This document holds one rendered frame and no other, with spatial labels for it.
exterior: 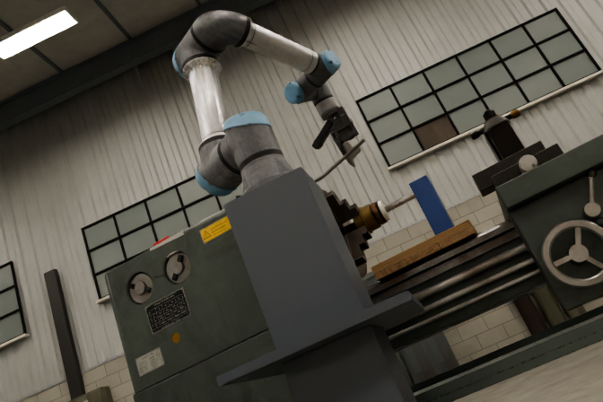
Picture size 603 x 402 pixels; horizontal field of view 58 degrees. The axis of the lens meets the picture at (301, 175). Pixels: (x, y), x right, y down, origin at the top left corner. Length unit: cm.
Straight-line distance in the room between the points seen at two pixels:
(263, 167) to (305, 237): 21
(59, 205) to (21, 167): 119
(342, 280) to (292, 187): 23
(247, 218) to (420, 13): 910
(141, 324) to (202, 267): 27
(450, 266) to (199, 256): 74
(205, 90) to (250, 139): 31
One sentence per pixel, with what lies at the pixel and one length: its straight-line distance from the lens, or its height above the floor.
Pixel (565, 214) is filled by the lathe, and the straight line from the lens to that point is 146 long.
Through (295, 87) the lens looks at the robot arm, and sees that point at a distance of 185.
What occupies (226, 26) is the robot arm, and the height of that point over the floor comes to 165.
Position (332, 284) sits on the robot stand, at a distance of 115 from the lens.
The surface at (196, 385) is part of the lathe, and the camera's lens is 172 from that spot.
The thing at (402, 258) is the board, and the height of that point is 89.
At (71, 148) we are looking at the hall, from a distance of 1095.
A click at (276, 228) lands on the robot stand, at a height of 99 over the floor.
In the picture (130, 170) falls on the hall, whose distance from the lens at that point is 1015.
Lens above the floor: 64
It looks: 21 degrees up
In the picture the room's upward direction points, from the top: 24 degrees counter-clockwise
